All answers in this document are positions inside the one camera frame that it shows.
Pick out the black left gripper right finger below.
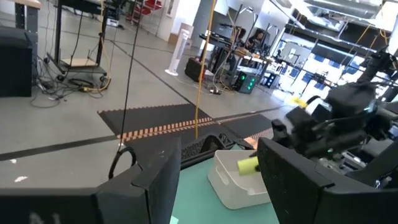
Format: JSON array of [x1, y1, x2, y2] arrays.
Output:
[[257, 138, 398, 224]]

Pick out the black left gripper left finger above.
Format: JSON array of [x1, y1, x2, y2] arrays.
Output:
[[93, 136, 182, 224]]

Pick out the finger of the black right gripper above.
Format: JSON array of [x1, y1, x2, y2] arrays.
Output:
[[271, 118, 300, 149], [284, 106, 325, 129]]

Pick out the yellow-green cylinder block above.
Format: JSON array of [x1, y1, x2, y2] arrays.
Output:
[[237, 156, 261, 177]]

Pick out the computer tower green lights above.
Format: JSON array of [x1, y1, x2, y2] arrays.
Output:
[[233, 71, 257, 95]]

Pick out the black orange-striped floor mat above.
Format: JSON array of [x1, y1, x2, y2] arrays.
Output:
[[97, 103, 275, 147]]

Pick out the white plastic bin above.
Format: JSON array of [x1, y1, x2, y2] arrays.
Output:
[[207, 149, 272, 210]]

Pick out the person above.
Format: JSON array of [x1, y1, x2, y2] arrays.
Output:
[[234, 27, 248, 48], [247, 28, 267, 52]]

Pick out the cluttered work desk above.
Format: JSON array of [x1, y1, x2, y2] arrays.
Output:
[[198, 29, 276, 94]]

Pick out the black hard case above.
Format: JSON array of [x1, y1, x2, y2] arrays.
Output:
[[184, 57, 206, 83]]

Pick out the white tower fan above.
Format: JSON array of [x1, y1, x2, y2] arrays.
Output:
[[164, 28, 191, 77]]

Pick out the brown cardboard box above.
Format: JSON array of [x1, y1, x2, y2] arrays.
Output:
[[168, 22, 195, 50]]

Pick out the red metal rack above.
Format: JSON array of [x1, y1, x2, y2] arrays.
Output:
[[125, 0, 163, 25]]

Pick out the black metal cart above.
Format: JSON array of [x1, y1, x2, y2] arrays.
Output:
[[45, 0, 110, 90]]

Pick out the black equipment cabinet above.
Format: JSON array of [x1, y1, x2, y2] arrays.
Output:
[[0, 26, 34, 98]]

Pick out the wood top workbench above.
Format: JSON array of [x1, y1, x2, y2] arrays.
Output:
[[13, 0, 42, 35]]

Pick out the black hanging cable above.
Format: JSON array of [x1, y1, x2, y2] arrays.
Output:
[[108, 0, 144, 180]]

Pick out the yellow hanging cable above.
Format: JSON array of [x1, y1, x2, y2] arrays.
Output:
[[193, 0, 217, 140]]

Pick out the black floor cable tangle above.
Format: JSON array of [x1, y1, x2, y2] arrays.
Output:
[[29, 54, 109, 109]]

